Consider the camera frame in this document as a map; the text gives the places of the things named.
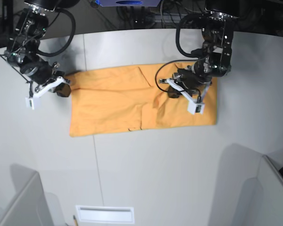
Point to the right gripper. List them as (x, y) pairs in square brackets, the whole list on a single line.
[(44, 74)]

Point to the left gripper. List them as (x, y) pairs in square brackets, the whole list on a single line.
[(190, 81)]

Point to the orange yellow T-shirt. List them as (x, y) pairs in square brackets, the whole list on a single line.
[(126, 98)]

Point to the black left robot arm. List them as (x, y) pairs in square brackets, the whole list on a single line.
[(213, 59)]

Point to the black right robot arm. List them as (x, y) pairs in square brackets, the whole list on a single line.
[(23, 52)]

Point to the white power strip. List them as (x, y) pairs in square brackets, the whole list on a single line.
[(167, 18)]

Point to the blue device with oval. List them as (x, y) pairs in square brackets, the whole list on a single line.
[(138, 3)]

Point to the grey partition panel left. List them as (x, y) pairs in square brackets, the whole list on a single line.
[(28, 207)]

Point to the pencil on table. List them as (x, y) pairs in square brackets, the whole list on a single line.
[(75, 221)]

